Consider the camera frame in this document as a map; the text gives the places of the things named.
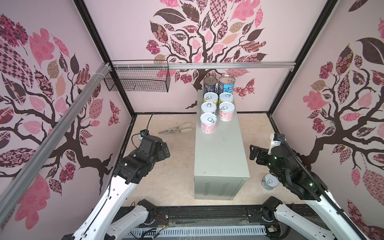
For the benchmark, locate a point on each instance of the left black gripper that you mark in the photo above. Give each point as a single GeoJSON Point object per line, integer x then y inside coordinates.
{"type": "Point", "coordinates": [161, 155]}

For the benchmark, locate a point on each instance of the metal tongs cream tips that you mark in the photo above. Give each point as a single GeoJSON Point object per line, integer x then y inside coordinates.
{"type": "Point", "coordinates": [182, 128]}

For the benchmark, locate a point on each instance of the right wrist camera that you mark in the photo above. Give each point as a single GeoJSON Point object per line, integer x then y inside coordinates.
{"type": "Point", "coordinates": [276, 140]}

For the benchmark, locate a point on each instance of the small yellow can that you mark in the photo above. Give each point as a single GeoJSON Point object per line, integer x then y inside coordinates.
{"type": "Point", "coordinates": [211, 97]}

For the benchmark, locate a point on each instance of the aluminium rail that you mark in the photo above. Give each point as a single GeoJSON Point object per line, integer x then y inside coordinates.
{"type": "Point", "coordinates": [22, 181]}
{"type": "Point", "coordinates": [199, 66]}

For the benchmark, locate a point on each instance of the teal short can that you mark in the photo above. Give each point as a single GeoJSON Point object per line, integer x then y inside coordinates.
{"type": "Point", "coordinates": [269, 182]}
{"type": "Point", "coordinates": [208, 107]}

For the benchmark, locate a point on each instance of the grey metal cabinet counter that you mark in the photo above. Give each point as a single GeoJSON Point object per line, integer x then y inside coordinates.
{"type": "Point", "coordinates": [221, 167]}

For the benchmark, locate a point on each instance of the white slotted cable duct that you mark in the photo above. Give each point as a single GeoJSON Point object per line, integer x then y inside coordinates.
{"type": "Point", "coordinates": [194, 232]}

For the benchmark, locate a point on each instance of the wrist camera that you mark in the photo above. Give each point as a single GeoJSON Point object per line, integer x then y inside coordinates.
{"type": "Point", "coordinates": [143, 133]}
{"type": "Point", "coordinates": [276, 140]}

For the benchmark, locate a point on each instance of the black wire basket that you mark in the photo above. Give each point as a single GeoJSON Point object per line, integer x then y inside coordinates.
{"type": "Point", "coordinates": [139, 76]}

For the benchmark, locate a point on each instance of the dark navy tall can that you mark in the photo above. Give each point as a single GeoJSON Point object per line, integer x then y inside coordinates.
{"type": "Point", "coordinates": [210, 84]}

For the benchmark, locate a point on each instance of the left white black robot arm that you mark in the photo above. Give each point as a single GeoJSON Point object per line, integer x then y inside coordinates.
{"type": "Point", "coordinates": [101, 223]}

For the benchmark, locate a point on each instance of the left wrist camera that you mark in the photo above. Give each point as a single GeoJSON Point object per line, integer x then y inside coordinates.
{"type": "Point", "coordinates": [143, 133]}

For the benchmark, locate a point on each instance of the aluminium rail left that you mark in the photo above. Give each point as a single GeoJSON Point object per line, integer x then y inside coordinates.
{"type": "Point", "coordinates": [22, 181]}

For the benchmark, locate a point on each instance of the green short can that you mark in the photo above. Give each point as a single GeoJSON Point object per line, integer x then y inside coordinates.
{"type": "Point", "coordinates": [226, 97]}

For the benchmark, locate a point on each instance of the pink short can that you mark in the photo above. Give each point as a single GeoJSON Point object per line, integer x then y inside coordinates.
{"type": "Point", "coordinates": [226, 111]}
{"type": "Point", "coordinates": [208, 123]}

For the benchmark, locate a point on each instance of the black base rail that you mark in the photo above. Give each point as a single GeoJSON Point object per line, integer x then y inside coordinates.
{"type": "Point", "coordinates": [210, 216]}

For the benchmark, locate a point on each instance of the blue chicken noodle soup can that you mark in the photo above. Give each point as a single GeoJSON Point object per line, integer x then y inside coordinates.
{"type": "Point", "coordinates": [226, 84]}

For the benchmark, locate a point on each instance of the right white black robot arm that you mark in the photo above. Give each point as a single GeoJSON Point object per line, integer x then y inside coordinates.
{"type": "Point", "coordinates": [289, 170]}

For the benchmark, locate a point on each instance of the aluminium rail back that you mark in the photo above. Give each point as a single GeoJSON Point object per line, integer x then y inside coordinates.
{"type": "Point", "coordinates": [199, 66]}

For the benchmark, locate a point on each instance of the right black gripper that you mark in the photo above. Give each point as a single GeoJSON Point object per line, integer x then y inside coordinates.
{"type": "Point", "coordinates": [262, 152]}

